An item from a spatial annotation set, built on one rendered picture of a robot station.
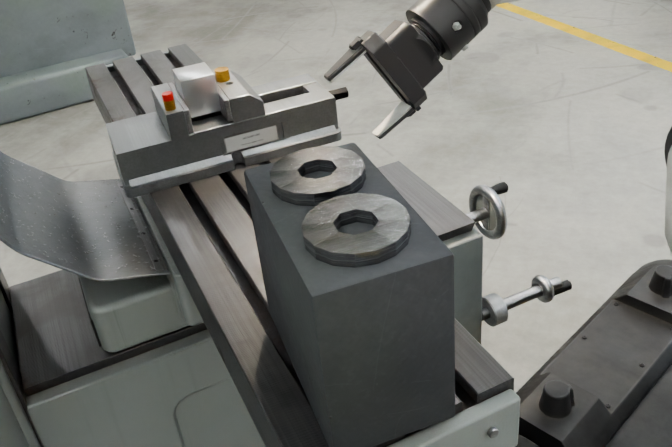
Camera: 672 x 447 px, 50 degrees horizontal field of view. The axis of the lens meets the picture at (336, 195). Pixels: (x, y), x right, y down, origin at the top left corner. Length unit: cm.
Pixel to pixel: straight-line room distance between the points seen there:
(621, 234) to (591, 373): 140
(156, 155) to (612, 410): 77
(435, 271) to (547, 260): 188
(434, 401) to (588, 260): 183
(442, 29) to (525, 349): 133
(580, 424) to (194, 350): 58
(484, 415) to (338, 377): 17
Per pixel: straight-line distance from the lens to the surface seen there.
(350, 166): 67
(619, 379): 124
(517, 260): 243
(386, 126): 97
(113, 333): 111
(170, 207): 105
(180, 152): 110
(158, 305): 110
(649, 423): 122
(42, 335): 123
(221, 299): 86
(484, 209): 150
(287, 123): 113
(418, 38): 95
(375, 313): 57
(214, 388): 123
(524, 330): 218
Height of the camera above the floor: 146
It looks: 31 degrees down
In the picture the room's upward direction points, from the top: 6 degrees counter-clockwise
